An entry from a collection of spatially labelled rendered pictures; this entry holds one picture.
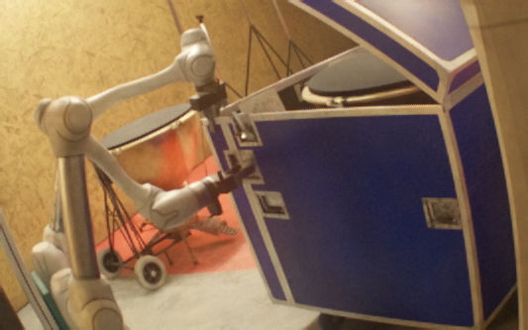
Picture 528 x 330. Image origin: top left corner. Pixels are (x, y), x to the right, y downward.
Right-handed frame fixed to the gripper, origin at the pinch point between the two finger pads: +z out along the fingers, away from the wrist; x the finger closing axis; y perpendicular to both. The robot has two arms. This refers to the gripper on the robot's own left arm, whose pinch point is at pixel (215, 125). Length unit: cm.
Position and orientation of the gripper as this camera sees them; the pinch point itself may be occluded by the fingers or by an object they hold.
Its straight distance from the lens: 258.4
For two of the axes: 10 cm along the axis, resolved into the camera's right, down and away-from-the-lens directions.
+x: -7.3, 4.2, -5.3
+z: 2.3, 8.9, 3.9
